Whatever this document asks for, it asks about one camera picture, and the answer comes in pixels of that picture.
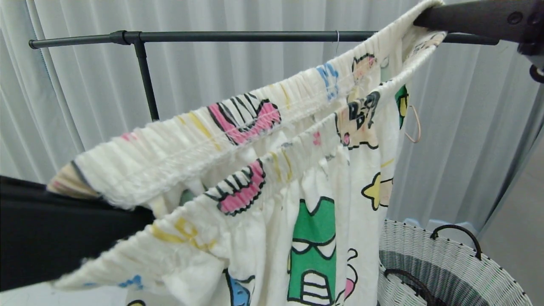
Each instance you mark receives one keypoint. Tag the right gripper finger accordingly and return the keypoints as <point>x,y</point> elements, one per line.
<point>480,17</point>

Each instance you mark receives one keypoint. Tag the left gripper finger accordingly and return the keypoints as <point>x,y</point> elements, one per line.
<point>51,233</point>

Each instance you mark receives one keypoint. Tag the pink clothes hanger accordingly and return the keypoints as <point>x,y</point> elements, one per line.
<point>338,38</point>
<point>419,127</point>

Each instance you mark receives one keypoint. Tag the cream printed garment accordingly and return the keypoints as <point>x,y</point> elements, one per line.
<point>297,170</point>

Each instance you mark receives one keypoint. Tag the white laundry basket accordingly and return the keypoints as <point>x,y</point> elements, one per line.
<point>425,246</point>

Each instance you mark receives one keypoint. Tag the black clothes rack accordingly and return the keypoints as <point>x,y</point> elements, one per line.
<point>212,36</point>

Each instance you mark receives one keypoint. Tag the white curtain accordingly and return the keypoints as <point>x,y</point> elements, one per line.
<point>212,72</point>

